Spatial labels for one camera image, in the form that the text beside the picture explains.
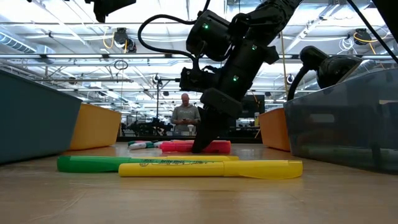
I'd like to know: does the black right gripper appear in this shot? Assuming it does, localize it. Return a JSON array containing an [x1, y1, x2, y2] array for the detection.
[[190, 40, 279, 154]]

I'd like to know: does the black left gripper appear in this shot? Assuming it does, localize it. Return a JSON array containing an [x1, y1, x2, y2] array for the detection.
[[84, 0, 137, 23]]

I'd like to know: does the yellow slim highlighter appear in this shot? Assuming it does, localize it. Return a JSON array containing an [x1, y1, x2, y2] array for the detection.
[[132, 155, 240, 162], [118, 159, 304, 180]]

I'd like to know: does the pink chunky highlighter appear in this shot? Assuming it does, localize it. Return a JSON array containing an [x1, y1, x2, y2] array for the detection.
[[159, 140, 233, 154]]

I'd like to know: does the green slim highlighter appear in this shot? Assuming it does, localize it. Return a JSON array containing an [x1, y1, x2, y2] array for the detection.
[[57, 155, 215, 174]]

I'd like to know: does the person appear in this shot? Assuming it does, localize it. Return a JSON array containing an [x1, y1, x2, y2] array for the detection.
[[170, 92, 201, 137]]

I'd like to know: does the black cabinet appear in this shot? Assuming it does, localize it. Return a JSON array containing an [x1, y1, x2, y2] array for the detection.
[[231, 95, 266, 139]]

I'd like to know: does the long ceiling light bar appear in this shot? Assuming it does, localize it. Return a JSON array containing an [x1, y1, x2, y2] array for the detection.
[[0, 53, 398, 60]]

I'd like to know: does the orange plastic bin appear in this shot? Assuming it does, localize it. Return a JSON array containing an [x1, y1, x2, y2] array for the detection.
[[259, 107, 292, 152]]

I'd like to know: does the yellow plastic bin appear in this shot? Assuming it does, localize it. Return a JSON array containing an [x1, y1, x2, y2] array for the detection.
[[70, 103, 122, 151]]

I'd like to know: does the grey translucent plastic bin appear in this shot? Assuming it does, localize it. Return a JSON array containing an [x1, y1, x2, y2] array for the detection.
[[283, 68, 398, 175]]

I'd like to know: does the teal plastic bin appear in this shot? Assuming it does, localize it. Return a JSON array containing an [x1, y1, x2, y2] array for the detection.
[[0, 68, 83, 165]]

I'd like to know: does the black ceiling cable reel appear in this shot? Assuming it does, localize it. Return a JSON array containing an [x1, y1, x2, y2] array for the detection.
[[113, 27, 137, 54], [353, 27, 373, 46]]

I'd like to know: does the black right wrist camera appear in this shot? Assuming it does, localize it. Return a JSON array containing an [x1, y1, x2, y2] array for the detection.
[[179, 67, 223, 93]]

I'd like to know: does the black background rig frame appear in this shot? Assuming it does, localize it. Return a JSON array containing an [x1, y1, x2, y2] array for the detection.
[[154, 77, 187, 138]]

